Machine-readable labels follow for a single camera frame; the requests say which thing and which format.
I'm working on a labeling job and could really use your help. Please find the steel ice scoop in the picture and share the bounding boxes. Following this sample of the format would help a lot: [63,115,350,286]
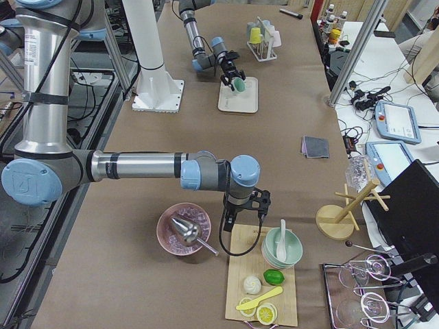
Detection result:
[170,214,219,256]

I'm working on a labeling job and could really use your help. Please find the grey cup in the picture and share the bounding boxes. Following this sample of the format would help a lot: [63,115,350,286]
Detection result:
[246,22,257,33]

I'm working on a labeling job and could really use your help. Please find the yellow plastic knife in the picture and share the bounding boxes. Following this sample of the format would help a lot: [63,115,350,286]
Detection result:
[235,287,283,310]

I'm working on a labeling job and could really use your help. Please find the pink bowl under stack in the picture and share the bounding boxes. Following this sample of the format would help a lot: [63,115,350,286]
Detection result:
[266,261,295,270]

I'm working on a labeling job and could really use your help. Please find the white steamed bun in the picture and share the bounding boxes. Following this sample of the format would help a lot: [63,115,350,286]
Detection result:
[243,276,262,295]

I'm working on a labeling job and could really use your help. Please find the green cup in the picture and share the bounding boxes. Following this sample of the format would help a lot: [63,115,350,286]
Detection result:
[231,77,246,93]

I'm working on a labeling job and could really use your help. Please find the wooden mug tree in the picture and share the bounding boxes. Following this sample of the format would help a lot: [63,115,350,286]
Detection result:
[316,163,390,241]

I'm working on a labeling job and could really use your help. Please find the pink cup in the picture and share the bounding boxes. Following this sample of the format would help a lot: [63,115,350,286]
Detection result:
[272,30,282,48]

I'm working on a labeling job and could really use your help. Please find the white ceramic spoon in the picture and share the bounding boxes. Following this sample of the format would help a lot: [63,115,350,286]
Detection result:
[276,219,287,263]

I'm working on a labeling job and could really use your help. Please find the bamboo cutting board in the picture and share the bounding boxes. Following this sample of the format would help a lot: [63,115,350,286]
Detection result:
[225,224,298,327]

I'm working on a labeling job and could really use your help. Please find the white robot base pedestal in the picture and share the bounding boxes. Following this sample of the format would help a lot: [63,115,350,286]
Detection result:
[123,0,185,113]

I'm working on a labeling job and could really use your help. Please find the clear crystal glass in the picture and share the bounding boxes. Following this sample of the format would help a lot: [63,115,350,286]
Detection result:
[346,156,370,191]

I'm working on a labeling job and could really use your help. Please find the white cup rack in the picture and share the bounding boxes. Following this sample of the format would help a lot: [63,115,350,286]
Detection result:
[246,16,277,62]

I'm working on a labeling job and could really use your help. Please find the grey folded cloth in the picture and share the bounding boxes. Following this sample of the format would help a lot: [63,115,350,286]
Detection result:
[300,136,330,158]

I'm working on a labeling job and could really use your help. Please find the white rectangular tray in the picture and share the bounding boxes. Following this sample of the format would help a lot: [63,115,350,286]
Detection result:
[217,77,259,114]

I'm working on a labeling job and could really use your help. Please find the mint green bowl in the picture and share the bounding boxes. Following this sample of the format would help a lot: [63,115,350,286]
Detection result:
[261,228,303,266]

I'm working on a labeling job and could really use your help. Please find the yellow cup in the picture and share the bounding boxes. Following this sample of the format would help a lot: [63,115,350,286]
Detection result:
[248,27,261,45]

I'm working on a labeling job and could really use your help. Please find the steel tube black cap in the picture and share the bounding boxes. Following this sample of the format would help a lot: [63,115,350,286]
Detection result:
[279,8,303,20]

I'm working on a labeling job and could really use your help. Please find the wire glass rack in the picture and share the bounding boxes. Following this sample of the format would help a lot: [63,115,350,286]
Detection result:
[322,240,421,328]

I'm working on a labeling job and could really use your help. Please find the pink ice bowl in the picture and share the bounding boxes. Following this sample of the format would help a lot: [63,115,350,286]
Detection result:
[156,202,211,256]

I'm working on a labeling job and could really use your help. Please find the blue teach pendant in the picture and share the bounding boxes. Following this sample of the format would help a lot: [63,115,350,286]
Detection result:
[375,100,422,145]
[365,141,414,187]

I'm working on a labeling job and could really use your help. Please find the lemon slice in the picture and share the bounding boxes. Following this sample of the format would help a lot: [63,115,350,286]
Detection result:
[256,303,278,326]
[238,297,257,318]

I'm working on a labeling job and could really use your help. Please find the aluminium frame post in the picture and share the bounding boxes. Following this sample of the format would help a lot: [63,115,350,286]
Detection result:
[327,0,388,108]

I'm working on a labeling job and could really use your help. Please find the black monitor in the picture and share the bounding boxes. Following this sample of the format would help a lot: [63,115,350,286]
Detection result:
[367,160,438,310]

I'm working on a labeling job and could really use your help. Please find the green lime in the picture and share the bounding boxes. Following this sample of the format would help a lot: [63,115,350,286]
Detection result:
[263,269,285,286]

